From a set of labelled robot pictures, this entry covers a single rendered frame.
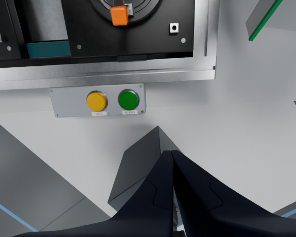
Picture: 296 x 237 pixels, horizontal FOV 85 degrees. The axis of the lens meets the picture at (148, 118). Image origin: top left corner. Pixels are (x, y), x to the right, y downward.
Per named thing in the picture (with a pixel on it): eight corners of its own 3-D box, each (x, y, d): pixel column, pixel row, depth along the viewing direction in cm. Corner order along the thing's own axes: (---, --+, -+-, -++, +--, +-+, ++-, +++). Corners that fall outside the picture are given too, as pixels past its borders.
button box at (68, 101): (146, 107, 42) (145, 114, 36) (67, 111, 43) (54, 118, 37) (144, 80, 40) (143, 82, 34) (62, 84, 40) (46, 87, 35)
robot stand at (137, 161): (152, 179, 54) (151, 242, 35) (123, 151, 51) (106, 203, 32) (186, 156, 51) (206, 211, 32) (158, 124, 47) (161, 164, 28)
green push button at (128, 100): (138, 107, 36) (137, 109, 34) (121, 107, 37) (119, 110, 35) (137, 89, 35) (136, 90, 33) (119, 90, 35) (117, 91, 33)
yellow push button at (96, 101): (108, 108, 37) (105, 111, 35) (91, 109, 37) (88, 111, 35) (105, 90, 35) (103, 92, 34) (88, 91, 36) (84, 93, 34)
